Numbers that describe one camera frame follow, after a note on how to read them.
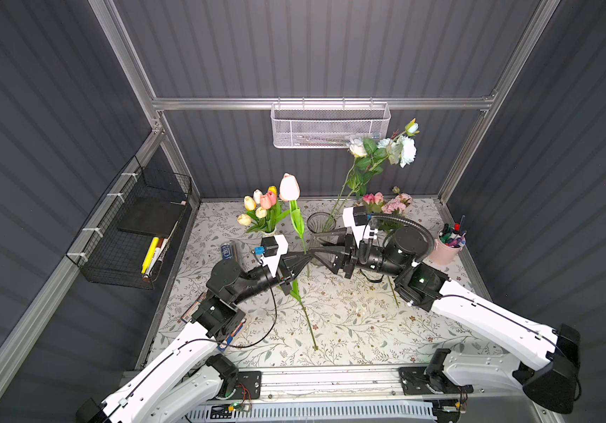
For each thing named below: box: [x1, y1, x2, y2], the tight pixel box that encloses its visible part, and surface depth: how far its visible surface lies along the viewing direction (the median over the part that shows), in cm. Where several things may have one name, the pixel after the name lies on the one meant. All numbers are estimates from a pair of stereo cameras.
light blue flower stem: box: [344, 118, 421, 202], surface depth 72 cm
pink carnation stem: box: [380, 196, 407, 234], surface depth 110 cm
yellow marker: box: [140, 236, 160, 275], surface depth 72 cm
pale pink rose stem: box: [373, 191, 385, 213], surface depth 113 cm
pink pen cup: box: [429, 215, 467, 265], surface depth 95 cm
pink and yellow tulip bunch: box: [236, 172, 304, 249], surface depth 79 cm
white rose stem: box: [322, 138, 369, 232], surface depth 76 cm
